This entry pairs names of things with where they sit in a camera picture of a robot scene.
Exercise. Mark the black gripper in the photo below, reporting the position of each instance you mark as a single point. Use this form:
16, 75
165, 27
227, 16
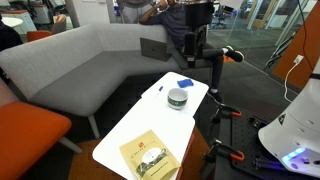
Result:
199, 13

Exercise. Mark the white pen with blue cap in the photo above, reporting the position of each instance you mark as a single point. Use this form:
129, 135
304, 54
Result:
159, 91

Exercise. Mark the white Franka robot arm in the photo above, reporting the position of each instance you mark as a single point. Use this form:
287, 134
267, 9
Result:
300, 116

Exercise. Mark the white and green cup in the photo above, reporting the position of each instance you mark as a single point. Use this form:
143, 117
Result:
177, 99

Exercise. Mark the black office chair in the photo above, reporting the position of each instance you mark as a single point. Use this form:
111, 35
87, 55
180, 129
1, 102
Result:
218, 16

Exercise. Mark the blue cloth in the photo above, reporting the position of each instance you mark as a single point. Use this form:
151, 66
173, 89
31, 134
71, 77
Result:
185, 83

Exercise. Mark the grey laptop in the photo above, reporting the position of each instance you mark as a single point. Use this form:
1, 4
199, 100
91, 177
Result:
155, 49

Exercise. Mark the standing person in grey shirt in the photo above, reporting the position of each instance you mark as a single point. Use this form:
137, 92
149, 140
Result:
131, 11

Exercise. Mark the yellow tea pouch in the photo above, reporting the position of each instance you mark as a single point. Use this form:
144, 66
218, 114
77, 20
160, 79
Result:
148, 156

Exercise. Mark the grey sofa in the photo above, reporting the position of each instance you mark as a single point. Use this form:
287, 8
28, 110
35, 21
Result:
66, 73

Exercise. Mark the tan chair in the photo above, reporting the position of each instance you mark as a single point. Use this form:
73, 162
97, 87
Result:
59, 24

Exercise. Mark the orange chair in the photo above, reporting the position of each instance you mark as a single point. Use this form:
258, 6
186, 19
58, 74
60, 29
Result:
38, 34

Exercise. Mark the white round table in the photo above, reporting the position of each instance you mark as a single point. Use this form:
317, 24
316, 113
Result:
11, 21

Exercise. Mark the person in dark jacket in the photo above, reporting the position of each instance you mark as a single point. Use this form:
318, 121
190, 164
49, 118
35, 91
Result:
8, 36

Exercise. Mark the orange cushioned bench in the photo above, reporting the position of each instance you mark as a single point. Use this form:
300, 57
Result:
26, 133

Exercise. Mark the white wall charger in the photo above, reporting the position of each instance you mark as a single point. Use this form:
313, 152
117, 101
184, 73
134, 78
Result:
298, 59

